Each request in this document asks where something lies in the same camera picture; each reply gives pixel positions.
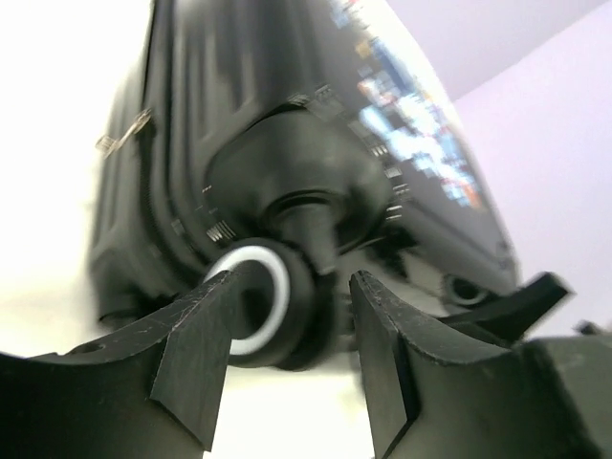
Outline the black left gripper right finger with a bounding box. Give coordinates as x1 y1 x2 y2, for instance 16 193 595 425
350 272 611 458

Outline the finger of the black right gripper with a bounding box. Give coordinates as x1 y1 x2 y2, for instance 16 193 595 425
439 272 574 342

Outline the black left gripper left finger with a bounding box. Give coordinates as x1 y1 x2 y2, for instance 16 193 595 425
1 273 242 458

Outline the black space-print kids suitcase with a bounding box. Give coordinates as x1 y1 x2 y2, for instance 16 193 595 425
88 1 518 371

